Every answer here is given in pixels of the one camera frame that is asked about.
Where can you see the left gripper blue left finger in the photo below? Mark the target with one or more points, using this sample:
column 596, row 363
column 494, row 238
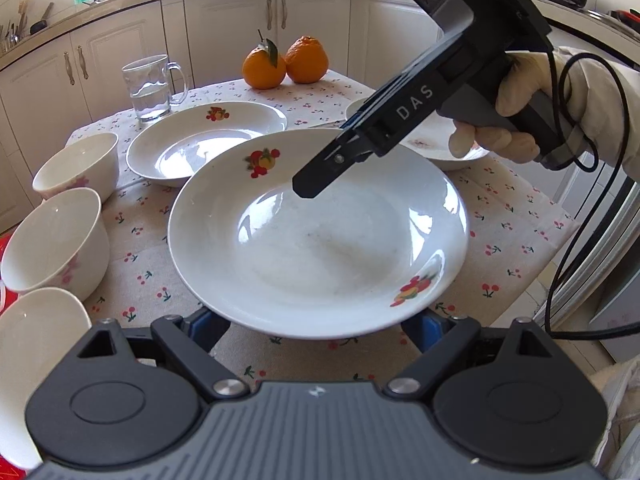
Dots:
column 205, row 327

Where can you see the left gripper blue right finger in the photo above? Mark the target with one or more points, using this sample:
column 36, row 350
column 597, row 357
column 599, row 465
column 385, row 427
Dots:
column 426, row 329

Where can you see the white deep plate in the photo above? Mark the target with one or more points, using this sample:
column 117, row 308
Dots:
column 174, row 148
column 377, row 246

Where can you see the white floral bowl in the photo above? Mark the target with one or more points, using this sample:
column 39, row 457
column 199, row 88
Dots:
column 88, row 163
column 62, row 243
column 36, row 332

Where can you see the white kitchen cabinets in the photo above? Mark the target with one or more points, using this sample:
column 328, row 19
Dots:
column 69, row 74

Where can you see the white gloved right hand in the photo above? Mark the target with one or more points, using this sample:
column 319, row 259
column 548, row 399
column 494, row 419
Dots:
column 600, row 102

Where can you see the cherry print tablecloth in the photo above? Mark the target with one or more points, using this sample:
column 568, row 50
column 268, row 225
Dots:
column 515, row 231

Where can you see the bumpy orange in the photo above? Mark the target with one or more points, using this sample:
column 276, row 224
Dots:
column 306, row 60

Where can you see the orange with leaf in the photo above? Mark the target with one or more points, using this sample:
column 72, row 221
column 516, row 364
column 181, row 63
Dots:
column 264, row 68

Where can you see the glass mug with water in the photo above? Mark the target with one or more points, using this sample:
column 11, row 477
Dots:
column 147, row 81

